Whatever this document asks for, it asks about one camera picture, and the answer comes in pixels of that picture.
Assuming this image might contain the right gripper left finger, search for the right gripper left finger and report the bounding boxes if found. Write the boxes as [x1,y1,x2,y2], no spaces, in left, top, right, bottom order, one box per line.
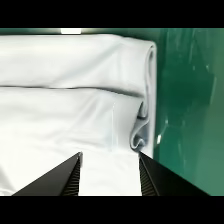
[12,151,84,197]

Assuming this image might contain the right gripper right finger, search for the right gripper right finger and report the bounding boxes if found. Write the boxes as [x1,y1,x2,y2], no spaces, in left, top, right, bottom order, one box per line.
[138,151,211,197]

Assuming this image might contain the white shirt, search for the white shirt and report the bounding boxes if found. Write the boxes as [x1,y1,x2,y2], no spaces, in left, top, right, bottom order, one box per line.
[0,33,158,197]

